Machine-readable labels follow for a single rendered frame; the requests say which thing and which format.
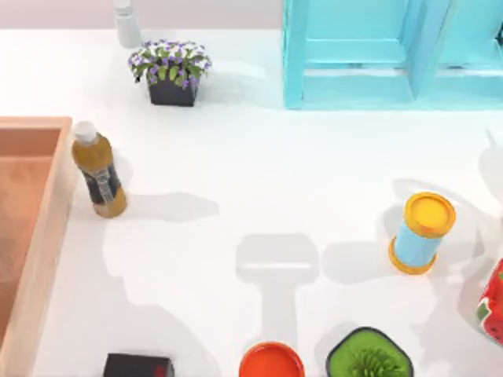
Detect purple flowers in black pot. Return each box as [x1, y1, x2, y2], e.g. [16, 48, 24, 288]
[127, 39, 214, 108]

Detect amber bottle with white cap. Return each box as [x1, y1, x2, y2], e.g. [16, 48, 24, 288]
[72, 120, 128, 219]

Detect light blue rack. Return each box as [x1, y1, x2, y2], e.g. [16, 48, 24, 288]
[281, 0, 503, 111]

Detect orange round can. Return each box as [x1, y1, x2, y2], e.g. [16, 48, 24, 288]
[238, 340, 307, 377]

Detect blue and yellow can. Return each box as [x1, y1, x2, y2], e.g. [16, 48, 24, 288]
[388, 191, 457, 276]

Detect green plant in black pot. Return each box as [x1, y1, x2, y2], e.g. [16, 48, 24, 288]
[325, 326, 414, 377]

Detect black box with red print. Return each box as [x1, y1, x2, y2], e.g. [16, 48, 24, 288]
[102, 353, 175, 377]

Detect shallow salmon-coloured box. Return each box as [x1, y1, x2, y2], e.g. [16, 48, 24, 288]
[0, 116, 78, 377]

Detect red carton with green print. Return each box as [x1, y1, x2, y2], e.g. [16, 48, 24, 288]
[475, 258, 503, 347]

